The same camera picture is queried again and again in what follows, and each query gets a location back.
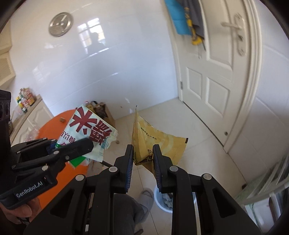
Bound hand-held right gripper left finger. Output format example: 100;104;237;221
23;144;134;235

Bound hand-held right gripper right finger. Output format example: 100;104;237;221
152;144;262;235

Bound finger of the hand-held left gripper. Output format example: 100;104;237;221
12;138;94;179
11;138;57;163

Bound white bag with red print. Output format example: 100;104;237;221
55;104;118;169

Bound yellow snack wrapper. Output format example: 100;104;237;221
131;105;189;173

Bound light blue trash bin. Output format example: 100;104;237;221
154;185;174;213

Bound person's left hand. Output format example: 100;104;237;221
0;196;39;225

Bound clear plastic bag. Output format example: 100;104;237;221
27;126;40;141

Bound cream lower kitchen cabinets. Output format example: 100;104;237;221
9;95;55;148

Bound grey slipper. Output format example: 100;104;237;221
135;190;155;224

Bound group of condiment bottles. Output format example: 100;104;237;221
16;88;37;114

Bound cream lattice door cabinet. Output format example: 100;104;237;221
0;53;16;87

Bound white panel door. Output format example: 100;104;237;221
165;0;263;154

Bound grey apron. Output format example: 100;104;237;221
178;0;206;50

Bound blue plastic apron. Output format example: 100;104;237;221
165;0;190;36

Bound cream upper wall cabinets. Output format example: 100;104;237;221
0;23;13;55

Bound round metal wall plate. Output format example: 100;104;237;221
48;12;74;37

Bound cream door handle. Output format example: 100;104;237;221
221;13;247;56

